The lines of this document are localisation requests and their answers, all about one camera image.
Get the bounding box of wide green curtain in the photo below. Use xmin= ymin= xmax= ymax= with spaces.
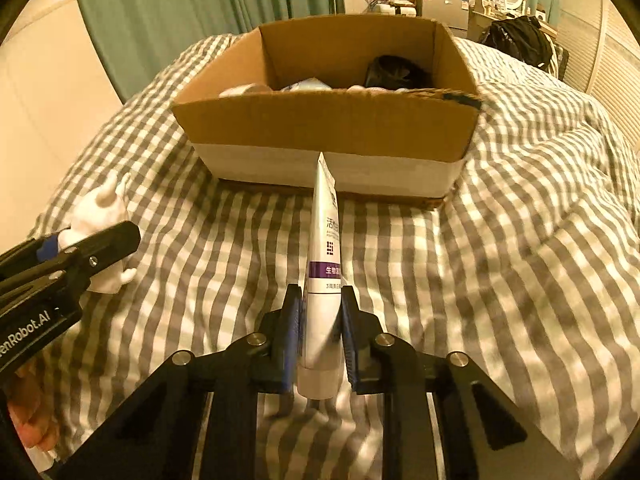
xmin=67 ymin=0 xmax=346 ymax=103

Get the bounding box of black round gadget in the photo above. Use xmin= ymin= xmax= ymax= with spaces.
xmin=364 ymin=55 xmax=435 ymax=90

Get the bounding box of grey small fridge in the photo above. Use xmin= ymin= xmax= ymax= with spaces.
xmin=417 ymin=0 xmax=473 ymax=31

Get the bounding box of white louvred wardrobe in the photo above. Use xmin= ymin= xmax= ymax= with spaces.
xmin=555 ymin=0 xmax=640 ymax=146

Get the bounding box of person's left hand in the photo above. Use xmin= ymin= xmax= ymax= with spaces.
xmin=7 ymin=375 xmax=58 ymax=453

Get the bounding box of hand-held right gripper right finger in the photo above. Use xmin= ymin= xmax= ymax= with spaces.
xmin=339 ymin=287 xmax=581 ymax=480

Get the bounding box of white rabbit figurine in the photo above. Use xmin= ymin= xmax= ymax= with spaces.
xmin=59 ymin=171 xmax=138 ymax=293

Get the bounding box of brown cardboard box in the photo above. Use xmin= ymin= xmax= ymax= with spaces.
xmin=171 ymin=14 xmax=483 ymax=206

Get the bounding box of white toothpaste tube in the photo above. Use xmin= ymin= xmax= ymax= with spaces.
xmin=296 ymin=152 xmax=343 ymax=400

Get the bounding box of white knitted cloth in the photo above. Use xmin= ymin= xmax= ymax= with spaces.
xmin=218 ymin=83 xmax=273 ymax=98

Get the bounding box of black backpack on chair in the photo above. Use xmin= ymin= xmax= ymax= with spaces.
xmin=480 ymin=15 xmax=556 ymax=68

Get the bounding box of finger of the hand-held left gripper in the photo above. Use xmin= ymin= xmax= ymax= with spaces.
xmin=0 ymin=221 xmax=142 ymax=317
xmin=0 ymin=234 xmax=61 ymax=281

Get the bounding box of wooden dressing table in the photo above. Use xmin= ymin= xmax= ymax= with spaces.
xmin=467 ymin=7 xmax=558 ymax=41

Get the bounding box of grey checkered blanket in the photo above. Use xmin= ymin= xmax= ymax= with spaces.
xmin=27 ymin=34 xmax=640 ymax=480

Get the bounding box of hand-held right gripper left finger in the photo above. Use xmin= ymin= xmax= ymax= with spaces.
xmin=55 ymin=284 xmax=306 ymax=480

